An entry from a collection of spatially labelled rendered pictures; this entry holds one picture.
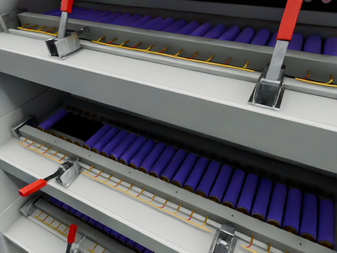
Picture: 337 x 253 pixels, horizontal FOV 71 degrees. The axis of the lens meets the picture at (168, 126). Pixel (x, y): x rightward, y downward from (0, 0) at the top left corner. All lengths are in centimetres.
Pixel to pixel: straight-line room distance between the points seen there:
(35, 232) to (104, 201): 28
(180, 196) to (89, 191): 15
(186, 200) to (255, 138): 15
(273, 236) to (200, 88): 20
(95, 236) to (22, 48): 37
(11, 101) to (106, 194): 27
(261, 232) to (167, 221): 12
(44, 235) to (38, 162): 20
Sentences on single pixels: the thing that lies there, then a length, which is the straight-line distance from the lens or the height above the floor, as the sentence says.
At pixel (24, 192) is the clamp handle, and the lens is 39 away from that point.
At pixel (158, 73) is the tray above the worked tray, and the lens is 28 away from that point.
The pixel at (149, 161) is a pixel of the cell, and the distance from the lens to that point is 40.
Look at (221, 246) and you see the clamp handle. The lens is 33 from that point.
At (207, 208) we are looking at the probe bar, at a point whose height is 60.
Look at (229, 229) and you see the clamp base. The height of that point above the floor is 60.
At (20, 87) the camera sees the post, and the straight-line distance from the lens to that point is 56.
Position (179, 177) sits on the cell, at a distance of 38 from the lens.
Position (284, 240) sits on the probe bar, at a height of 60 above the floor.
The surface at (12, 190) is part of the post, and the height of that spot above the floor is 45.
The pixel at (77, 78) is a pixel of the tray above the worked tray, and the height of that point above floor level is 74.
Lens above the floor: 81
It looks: 21 degrees down
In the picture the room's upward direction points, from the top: 8 degrees clockwise
